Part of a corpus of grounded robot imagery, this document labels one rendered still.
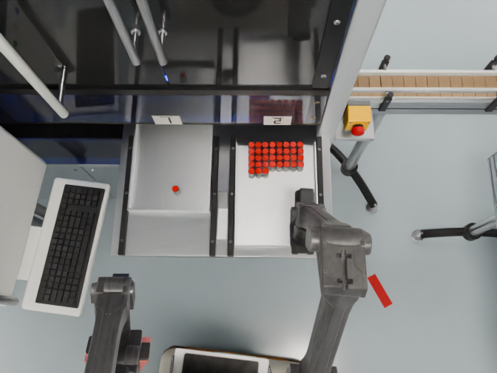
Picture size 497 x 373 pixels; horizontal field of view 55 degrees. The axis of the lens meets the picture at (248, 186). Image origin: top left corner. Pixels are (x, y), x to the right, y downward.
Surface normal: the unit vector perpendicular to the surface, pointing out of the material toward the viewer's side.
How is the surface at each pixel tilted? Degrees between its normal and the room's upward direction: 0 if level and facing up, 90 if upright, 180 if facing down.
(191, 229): 0
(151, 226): 0
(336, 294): 56
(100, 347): 41
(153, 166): 0
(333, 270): 13
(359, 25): 90
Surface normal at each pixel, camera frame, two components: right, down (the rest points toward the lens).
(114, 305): 0.10, -0.84
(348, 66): -0.01, 0.96
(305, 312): -0.02, -0.29
